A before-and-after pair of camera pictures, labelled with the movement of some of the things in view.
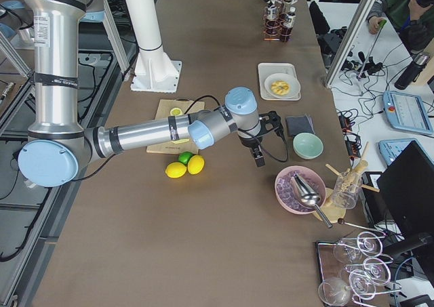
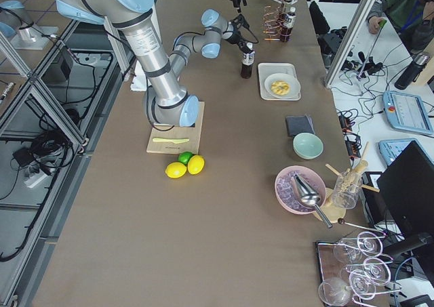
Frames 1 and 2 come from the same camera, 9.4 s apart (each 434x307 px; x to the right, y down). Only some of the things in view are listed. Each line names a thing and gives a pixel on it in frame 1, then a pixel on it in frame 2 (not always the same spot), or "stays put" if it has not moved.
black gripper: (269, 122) to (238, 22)
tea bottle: (287, 24) stays put
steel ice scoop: (307, 195) stays put
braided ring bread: (280, 87) stays put
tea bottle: (270, 22) to (247, 62)
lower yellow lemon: (175, 170) stays put
